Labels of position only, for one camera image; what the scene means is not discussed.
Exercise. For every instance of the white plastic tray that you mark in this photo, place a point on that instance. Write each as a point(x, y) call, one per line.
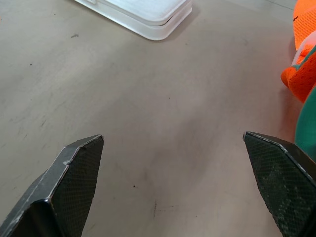
point(145, 14)

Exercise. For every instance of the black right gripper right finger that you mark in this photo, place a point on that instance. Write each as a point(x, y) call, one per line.
point(281, 180)

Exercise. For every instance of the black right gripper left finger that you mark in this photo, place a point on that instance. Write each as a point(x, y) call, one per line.
point(61, 187)

